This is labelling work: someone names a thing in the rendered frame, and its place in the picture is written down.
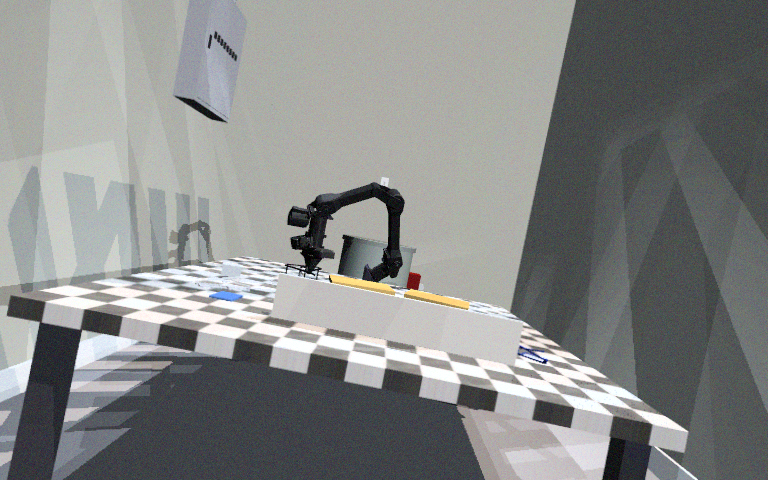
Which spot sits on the blue flat rectangular block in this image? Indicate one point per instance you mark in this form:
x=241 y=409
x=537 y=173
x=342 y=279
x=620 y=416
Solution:
x=225 y=296

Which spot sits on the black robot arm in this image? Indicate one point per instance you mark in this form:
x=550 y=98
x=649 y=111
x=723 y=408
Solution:
x=327 y=204

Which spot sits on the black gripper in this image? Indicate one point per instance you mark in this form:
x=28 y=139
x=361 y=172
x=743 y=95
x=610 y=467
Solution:
x=314 y=255

